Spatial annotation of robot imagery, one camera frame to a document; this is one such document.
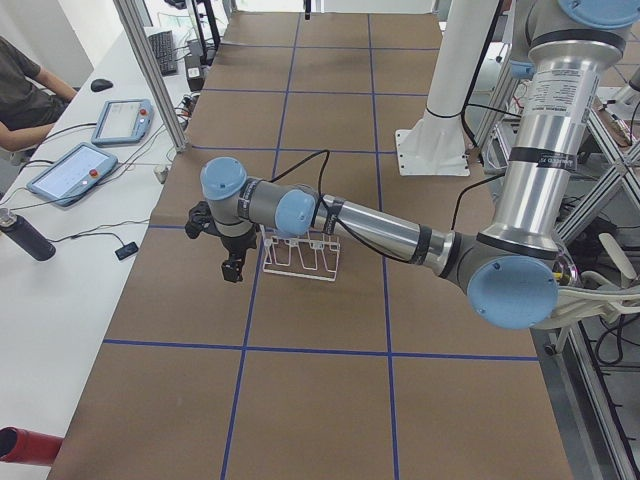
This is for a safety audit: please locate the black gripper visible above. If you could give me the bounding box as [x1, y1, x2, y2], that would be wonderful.
[221, 230, 257, 283]

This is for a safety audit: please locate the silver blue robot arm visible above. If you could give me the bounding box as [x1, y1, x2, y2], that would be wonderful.
[185, 1, 639, 329]

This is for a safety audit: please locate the small black device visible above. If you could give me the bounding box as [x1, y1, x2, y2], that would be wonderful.
[115, 242, 139, 261]

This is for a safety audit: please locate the black keyboard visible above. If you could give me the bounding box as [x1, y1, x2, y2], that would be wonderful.
[147, 31, 178, 76]

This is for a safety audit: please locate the blue teach pendant near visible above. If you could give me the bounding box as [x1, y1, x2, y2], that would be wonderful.
[27, 142, 117, 207]

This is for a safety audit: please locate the blue teach pendant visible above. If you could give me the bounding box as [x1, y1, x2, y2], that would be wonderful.
[91, 99, 154, 147]
[27, 142, 117, 207]

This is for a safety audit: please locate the blue teach pendant far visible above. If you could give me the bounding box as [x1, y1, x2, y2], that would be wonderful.
[91, 99, 154, 147]

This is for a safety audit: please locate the brown paper table cover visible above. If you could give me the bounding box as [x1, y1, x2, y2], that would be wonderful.
[50, 13, 572, 479]

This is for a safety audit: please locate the black water bottle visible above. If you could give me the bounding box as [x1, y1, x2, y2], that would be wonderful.
[1, 208, 56, 261]

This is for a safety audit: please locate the black computer mouse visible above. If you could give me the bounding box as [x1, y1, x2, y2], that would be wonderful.
[90, 78, 114, 93]

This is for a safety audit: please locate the seated person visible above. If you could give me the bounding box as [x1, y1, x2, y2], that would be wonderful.
[1, 37, 78, 152]

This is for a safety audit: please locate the red cylinder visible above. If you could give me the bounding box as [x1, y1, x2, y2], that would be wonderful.
[1, 426, 63, 467]

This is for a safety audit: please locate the steel bowl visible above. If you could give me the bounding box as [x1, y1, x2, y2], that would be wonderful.
[552, 250, 582, 287]

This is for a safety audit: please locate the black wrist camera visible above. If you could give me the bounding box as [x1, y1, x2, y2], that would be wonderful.
[184, 201, 216, 239]

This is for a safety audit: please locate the white wire cup holder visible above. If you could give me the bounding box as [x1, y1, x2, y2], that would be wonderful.
[260, 227, 341, 282]

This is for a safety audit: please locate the aluminium frame post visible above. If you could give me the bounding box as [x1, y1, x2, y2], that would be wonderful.
[113, 0, 187, 153]

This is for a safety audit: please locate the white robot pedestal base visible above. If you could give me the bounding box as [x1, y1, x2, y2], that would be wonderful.
[395, 0, 501, 176]

